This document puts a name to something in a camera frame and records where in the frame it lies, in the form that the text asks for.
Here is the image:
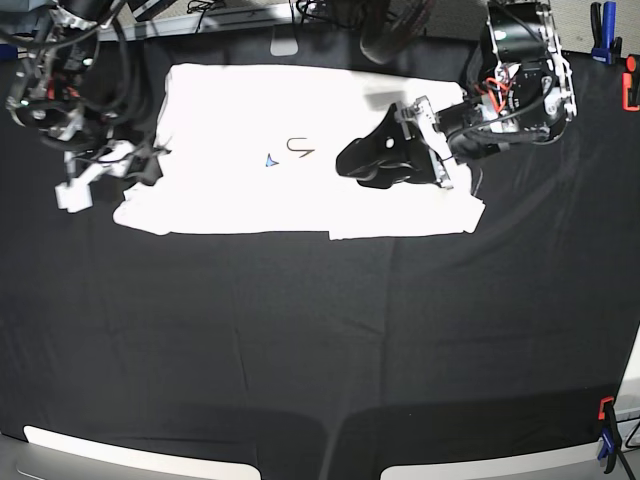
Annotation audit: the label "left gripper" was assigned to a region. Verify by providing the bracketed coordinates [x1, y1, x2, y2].
[336, 96, 455, 190]

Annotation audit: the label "blue clamp back right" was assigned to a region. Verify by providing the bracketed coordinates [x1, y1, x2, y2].
[590, 1, 622, 65]

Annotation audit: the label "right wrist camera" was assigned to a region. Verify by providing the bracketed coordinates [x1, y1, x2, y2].
[54, 179, 93, 214]

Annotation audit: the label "red clamp back right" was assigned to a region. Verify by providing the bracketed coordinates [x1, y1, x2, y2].
[622, 55, 639, 112]

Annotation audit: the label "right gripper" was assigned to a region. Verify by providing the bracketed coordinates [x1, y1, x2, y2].
[64, 140, 165, 186]

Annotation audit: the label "red clamp front right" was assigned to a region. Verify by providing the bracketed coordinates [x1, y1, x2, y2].
[597, 396, 622, 474]

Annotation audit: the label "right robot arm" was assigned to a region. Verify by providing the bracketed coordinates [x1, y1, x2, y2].
[1, 1, 166, 187]

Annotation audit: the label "black table cloth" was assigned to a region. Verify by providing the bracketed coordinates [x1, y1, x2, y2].
[1, 55, 639, 456]

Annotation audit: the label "red clamp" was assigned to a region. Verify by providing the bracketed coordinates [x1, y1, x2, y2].
[622, 55, 639, 112]
[597, 396, 622, 474]

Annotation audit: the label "black camera pole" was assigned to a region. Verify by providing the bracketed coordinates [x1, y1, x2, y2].
[360, 0, 436, 65]

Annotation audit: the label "black cables at back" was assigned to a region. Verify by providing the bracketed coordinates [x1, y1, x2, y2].
[187, 0, 366, 29]

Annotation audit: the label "white printed t-shirt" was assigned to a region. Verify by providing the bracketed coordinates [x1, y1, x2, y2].
[113, 64, 485, 240]

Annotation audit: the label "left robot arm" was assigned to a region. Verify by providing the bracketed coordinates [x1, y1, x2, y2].
[336, 1, 577, 190]

